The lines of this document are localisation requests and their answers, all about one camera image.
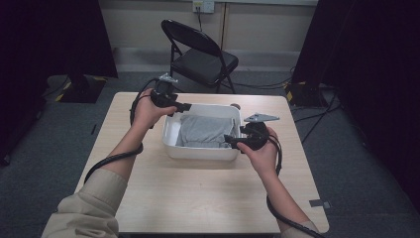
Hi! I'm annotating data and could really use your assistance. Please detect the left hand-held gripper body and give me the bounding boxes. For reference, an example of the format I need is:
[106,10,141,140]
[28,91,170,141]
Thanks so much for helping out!
[151,72,179,107]

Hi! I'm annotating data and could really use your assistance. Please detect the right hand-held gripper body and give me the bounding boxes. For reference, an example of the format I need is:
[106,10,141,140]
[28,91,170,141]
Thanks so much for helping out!
[240,113,280,152]

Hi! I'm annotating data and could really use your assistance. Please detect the grey pants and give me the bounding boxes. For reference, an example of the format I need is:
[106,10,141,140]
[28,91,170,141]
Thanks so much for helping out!
[175,113,237,149]

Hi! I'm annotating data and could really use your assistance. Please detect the white plastic bin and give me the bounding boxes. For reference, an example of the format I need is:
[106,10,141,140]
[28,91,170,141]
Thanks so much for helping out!
[161,102,244,162]

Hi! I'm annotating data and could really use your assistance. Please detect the person's left hand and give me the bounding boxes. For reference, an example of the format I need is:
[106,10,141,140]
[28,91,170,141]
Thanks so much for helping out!
[132,88,178,131]

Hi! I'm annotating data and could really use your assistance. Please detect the person's right hand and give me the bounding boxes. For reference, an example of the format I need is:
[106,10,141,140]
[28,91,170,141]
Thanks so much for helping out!
[237,128,282,177]

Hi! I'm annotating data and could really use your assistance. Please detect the black folding chair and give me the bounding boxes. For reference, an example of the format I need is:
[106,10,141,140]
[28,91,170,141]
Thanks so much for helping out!
[160,19,240,94]

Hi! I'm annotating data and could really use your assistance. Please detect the black stand base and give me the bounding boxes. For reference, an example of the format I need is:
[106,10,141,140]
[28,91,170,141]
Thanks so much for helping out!
[58,74,107,104]
[284,80,328,108]

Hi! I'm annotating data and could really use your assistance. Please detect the black curtain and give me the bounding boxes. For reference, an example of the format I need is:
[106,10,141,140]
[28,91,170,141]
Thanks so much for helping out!
[291,0,420,212]
[0,0,119,167]

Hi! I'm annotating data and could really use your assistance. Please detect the black floor cable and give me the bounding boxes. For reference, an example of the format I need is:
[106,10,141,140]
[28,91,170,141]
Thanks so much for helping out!
[293,88,343,145]
[227,76,295,90]

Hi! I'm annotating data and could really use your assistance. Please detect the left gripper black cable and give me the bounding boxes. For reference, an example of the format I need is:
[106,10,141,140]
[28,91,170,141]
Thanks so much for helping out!
[83,77,160,184]

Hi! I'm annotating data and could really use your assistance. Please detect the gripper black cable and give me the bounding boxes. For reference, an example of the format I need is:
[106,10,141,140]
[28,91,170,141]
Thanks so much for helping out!
[83,77,160,184]
[265,133,326,238]

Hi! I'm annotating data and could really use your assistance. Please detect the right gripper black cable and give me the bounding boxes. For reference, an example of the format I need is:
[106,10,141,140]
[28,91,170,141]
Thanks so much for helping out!
[265,133,326,238]

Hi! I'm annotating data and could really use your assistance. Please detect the black socket cable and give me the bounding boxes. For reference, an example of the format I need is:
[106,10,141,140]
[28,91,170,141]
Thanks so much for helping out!
[196,7,204,33]

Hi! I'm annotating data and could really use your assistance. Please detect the beige wall conduit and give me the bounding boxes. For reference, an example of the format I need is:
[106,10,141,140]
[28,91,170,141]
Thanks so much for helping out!
[219,2,230,51]

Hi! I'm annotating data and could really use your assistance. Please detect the white wall socket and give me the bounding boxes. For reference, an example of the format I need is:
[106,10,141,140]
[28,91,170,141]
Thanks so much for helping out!
[192,0,216,14]

